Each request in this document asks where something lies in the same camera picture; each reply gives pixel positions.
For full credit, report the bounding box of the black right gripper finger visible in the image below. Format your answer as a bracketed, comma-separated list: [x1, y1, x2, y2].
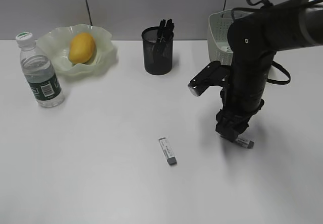
[222, 130, 239, 142]

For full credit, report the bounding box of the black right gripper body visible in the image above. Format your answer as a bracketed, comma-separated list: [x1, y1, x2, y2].
[216, 52, 276, 136]

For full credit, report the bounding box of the grey white eraser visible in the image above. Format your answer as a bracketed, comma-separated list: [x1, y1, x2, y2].
[158, 137, 177, 165]
[235, 137, 254, 149]

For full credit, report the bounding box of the black blue marker pen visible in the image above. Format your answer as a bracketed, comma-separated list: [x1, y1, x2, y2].
[165, 19, 174, 42]

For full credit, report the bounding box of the yellow mango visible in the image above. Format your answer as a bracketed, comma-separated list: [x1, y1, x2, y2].
[68, 33, 95, 64]

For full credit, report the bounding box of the clear water bottle green label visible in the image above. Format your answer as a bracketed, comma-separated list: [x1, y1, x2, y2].
[16, 32, 65, 108]

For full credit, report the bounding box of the waste paper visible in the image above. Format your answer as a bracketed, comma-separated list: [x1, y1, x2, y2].
[221, 46, 232, 53]

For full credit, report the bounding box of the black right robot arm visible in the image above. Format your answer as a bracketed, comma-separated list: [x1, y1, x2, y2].
[216, 0, 322, 142]

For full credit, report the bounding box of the pale green woven plastic basket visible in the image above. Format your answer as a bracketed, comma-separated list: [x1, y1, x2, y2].
[207, 9, 253, 67]

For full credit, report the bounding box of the black mesh pen holder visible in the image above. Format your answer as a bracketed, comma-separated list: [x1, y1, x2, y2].
[141, 26, 174, 75]

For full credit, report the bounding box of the pale green wavy glass plate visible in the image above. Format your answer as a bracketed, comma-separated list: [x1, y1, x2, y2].
[37, 24, 117, 77]

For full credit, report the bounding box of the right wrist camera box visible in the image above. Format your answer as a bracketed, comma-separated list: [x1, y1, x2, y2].
[188, 61, 231, 97]

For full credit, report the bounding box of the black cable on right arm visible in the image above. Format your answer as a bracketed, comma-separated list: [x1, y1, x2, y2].
[231, 0, 313, 85]

